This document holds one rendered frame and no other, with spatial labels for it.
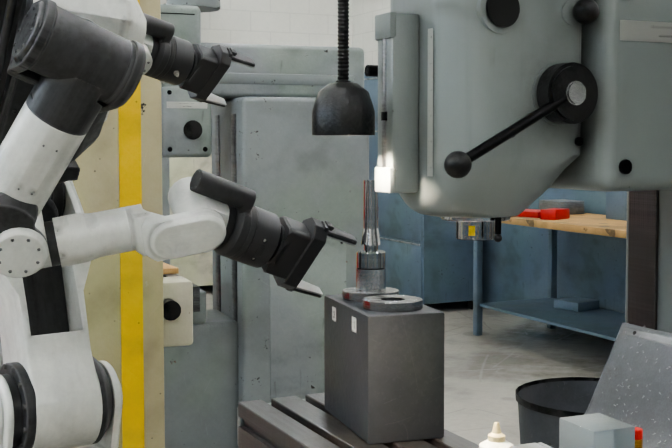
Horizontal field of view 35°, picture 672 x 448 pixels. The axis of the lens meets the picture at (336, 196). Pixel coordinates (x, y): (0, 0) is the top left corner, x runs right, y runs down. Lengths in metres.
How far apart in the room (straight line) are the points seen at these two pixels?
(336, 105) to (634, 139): 0.36
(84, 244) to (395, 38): 0.56
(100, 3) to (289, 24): 9.51
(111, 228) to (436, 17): 0.58
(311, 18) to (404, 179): 9.89
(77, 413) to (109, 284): 1.28
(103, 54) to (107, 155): 1.51
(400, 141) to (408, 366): 0.43
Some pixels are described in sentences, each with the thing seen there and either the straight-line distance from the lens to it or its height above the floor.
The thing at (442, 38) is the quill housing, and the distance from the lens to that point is 1.23.
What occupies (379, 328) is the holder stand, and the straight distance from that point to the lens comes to 1.54.
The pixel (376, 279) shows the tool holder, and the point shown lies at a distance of 1.67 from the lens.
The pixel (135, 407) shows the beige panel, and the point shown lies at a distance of 3.01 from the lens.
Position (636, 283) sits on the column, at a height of 1.19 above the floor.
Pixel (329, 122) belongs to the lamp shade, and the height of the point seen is 1.42.
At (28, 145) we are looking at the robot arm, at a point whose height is 1.40.
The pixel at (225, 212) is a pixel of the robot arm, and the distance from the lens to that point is 1.56.
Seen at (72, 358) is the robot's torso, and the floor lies 1.07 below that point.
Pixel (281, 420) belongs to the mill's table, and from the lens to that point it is 1.70.
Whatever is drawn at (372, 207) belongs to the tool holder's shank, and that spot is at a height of 1.30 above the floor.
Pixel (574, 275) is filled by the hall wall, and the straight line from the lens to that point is 8.07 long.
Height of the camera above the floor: 1.40
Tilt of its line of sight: 3 degrees down
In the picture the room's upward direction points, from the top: straight up
